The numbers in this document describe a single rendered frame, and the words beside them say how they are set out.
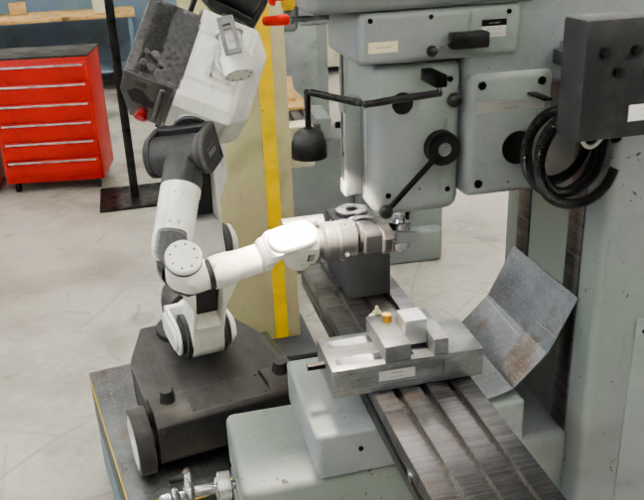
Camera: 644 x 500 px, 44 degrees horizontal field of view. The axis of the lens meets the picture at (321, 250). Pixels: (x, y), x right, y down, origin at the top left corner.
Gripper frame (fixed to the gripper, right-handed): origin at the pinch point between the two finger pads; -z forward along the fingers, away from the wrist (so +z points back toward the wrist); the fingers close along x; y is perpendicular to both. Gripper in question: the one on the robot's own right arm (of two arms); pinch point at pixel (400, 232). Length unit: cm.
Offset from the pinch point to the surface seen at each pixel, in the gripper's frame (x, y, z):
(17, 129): 452, 75, 139
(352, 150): -1.9, -20.8, 11.2
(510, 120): -11.9, -26.7, -19.6
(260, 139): 172, 23, 4
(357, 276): 30.0, 24.2, 1.7
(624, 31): -37, -47, -27
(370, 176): -7.4, -16.6, 9.0
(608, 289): -23.1, 9.5, -39.3
